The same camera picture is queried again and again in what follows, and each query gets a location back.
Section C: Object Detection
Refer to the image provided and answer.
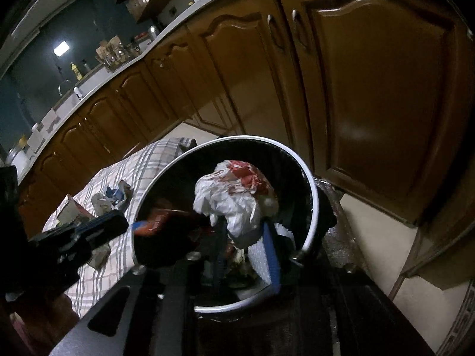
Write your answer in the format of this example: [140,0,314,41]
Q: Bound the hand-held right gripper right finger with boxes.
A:
[262,222,435,356]

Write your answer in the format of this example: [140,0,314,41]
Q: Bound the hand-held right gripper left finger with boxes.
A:
[50,220,228,356]

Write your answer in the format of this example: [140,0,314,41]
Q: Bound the white foam net sleeve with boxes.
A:
[237,222,297,301]

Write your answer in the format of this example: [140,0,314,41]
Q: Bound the orange red snack packet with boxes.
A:
[135,208,190,238]

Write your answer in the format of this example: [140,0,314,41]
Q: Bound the white tissue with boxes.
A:
[194,161,281,249]

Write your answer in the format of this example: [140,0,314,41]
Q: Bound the red snack wrapper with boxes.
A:
[223,160,270,195]

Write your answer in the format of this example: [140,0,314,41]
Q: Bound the white bin with black liner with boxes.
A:
[132,136,338,314]

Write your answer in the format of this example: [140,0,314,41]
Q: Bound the crumpled silver wrapper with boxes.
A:
[91,193,108,216]

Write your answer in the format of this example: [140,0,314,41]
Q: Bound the blue white crumpled wrapper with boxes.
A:
[105,180,133,212]

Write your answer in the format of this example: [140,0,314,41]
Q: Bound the red carton box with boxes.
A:
[56,194,95,227]

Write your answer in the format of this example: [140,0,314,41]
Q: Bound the checked tablecloth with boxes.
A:
[42,137,197,320]

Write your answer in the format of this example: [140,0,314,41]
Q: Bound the white lidded jar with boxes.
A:
[7,144,29,174]

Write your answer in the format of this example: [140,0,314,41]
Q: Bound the kitchen window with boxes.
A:
[0,0,149,156]

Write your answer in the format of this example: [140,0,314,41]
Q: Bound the wooden utensil rack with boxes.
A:
[94,36,143,73]

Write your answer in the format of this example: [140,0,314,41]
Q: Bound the brown lower cabinets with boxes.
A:
[18,0,475,290]

